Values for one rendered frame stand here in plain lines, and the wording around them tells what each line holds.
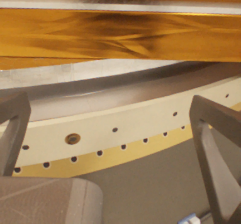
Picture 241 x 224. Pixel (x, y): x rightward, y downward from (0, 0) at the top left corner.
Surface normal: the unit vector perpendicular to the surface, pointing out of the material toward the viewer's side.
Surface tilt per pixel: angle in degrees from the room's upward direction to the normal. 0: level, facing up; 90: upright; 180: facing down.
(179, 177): 62
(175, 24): 90
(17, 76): 90
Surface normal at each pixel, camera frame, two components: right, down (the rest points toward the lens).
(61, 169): 0.25, 0.12
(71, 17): 0.00, 0.58
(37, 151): 0.26, 0.58
